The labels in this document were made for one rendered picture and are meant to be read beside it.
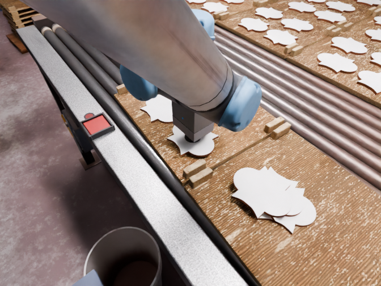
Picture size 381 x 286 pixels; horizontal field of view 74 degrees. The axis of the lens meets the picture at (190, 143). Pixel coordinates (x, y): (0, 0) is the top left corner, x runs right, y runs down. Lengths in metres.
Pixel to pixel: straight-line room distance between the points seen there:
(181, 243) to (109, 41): 0.44
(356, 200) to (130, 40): 0.60
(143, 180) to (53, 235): 1.16
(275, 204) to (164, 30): 0.45
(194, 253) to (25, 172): 1.70
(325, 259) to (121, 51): 0.51
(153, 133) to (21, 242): 1.27
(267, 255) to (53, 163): 1.74
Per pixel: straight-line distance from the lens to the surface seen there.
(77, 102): 0.91
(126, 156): 0.69
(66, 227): 1.73
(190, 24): 0.22
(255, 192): 0.57
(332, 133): 0.83
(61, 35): 1.37
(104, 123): 0.78
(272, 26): 1.33
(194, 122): 0.56
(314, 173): 0.68
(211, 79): 0.27
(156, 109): 0.77
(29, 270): 1.71
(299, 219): 0.59
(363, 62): 1.19
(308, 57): 1.13
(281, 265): 0.55
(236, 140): 0.69
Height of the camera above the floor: 1.43
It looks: 48 degrees down
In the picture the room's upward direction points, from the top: straight up
